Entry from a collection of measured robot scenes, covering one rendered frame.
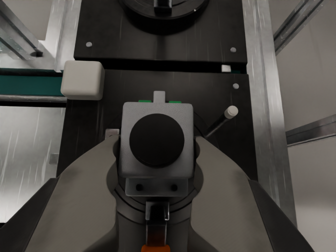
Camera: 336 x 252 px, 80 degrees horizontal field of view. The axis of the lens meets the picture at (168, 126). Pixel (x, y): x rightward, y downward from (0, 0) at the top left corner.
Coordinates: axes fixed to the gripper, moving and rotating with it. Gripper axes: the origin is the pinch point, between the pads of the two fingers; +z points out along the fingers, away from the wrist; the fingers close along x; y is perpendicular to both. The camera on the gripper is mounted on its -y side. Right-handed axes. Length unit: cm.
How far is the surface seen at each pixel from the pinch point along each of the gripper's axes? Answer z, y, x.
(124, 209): 3.4, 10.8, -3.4
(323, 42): 33.9, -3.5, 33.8
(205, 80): 15.6, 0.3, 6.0
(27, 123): 16.2, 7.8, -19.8
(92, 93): 12.2, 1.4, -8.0
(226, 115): 2.9, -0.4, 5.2
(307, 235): 9.3, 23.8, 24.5
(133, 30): 20.6, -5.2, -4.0
